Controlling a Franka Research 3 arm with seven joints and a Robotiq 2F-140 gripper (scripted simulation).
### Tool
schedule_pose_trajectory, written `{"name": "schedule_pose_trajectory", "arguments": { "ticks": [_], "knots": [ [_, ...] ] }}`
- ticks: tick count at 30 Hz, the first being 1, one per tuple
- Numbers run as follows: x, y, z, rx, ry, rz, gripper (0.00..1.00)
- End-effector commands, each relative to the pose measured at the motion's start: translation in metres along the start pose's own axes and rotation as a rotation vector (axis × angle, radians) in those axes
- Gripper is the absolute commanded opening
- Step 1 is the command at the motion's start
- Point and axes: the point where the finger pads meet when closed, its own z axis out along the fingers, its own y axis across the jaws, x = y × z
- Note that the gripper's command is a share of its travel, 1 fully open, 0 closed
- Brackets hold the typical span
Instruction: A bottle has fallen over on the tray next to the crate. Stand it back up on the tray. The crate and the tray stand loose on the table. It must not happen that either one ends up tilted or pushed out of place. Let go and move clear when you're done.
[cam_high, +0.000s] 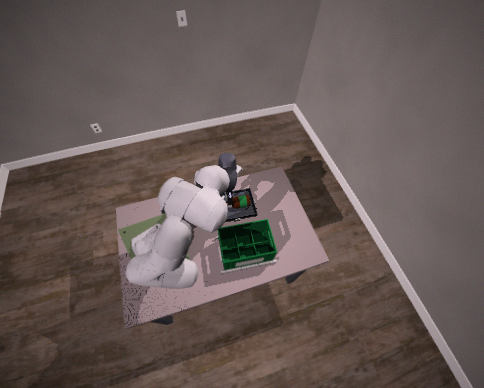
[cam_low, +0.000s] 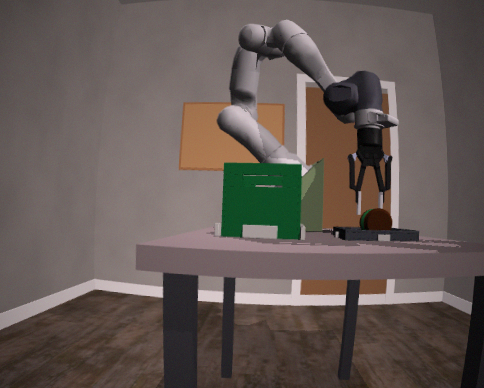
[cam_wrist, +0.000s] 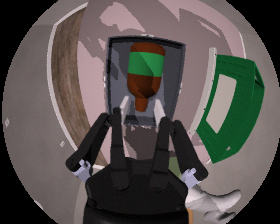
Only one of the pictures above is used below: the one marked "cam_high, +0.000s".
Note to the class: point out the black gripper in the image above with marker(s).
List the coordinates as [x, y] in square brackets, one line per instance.
[229, 198]

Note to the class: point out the brown bottle with green label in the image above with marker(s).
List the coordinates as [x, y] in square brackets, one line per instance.
[241, 201]

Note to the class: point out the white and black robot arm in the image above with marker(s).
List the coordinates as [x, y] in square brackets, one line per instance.
[200, 205]

